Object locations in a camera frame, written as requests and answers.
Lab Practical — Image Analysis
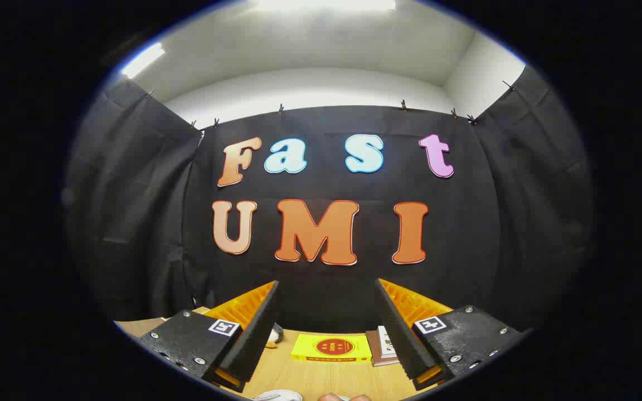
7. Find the ceiling light panel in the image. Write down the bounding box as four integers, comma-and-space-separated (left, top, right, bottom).
119, 42, 166, 79

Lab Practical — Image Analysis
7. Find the row of black cloth clips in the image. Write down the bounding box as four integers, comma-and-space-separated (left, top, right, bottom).
144, 81, 517, 130

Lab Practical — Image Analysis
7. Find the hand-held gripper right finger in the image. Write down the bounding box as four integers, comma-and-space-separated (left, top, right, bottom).
375, 277, 524, 390

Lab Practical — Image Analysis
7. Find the brown cover book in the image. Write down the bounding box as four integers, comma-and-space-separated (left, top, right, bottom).
366, 330, 400, 366

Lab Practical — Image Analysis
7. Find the yellow book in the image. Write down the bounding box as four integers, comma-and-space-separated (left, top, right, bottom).
290, 333, 373, 363

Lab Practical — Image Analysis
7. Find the white illustrated book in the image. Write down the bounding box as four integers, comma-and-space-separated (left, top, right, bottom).
377, 326, 397, 358

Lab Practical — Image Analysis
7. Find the white canvas shoe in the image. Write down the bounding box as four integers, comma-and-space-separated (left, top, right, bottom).
251, 389, 303, 401

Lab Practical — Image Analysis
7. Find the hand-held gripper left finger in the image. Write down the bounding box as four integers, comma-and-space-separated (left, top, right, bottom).
138, 280, 281, 393

